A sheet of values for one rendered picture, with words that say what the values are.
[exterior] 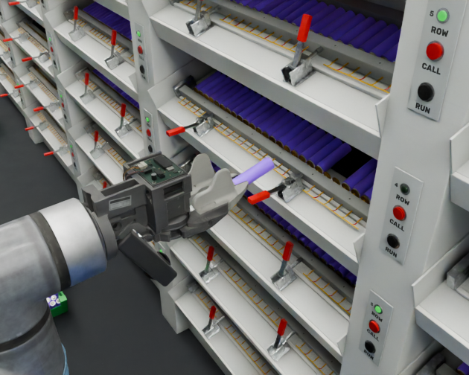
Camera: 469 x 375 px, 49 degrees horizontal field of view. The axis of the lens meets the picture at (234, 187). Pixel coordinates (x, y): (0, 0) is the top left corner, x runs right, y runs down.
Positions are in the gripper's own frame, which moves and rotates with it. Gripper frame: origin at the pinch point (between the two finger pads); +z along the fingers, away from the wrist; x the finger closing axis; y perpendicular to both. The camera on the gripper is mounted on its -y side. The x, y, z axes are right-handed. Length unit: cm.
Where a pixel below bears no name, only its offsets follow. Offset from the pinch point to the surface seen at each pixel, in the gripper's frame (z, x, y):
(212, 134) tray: 15.5, 28.1, -8.8
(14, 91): 22, 214, -65
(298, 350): 16.1, 1.0, -46.8
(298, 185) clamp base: 15.0, 3.2, -7.6
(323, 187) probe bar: 16.0, -1.4, -5.8
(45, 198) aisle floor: 6, 140, -82
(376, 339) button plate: 10.4, -19.1, -20.1
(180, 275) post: 16, 47, -60
